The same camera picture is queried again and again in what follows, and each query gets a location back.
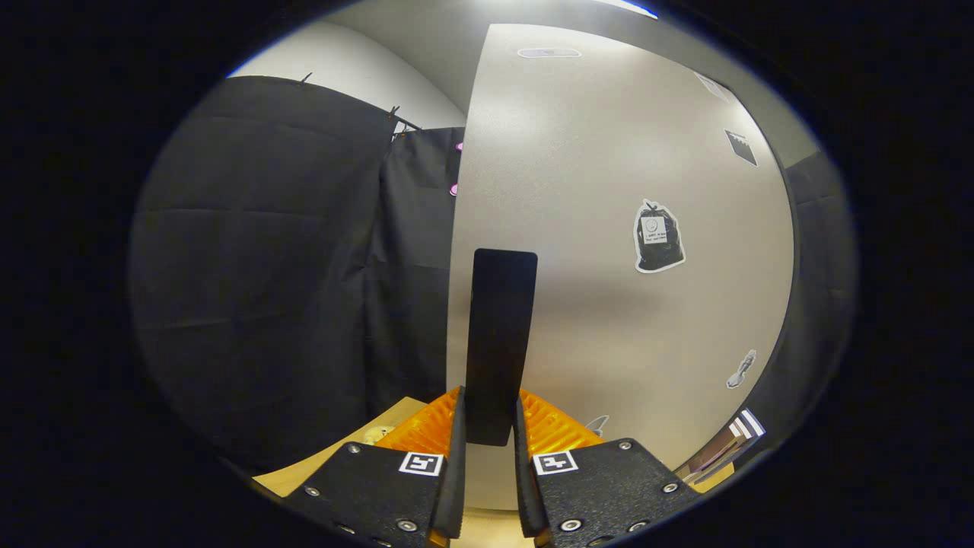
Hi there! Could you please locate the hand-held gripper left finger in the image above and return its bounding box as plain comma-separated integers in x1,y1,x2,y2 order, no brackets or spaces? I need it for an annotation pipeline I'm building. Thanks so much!
283,385,467,548

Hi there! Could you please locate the large ceiling light panel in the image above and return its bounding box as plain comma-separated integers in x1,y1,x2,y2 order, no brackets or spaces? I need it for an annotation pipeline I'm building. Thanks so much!
594,0,660,21

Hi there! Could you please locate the black door handle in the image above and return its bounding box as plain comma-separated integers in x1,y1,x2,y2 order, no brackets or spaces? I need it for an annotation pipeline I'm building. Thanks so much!
464,248,539,448

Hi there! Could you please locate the beige cabinet door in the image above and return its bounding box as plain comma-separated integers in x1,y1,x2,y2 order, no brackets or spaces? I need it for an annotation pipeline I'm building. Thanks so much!
445,23,796,511

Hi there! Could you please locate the white book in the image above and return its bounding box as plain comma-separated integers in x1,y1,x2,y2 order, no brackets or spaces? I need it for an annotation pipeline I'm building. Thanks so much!
683,449,724,486
715,409,766,457
696,430,743,473

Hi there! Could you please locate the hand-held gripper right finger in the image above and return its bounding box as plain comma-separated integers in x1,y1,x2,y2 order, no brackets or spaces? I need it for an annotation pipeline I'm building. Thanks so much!
511,388,702,548

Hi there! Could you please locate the black backdrop cloth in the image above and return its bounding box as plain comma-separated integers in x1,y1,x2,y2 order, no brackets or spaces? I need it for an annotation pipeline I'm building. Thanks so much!
129,75,859,473

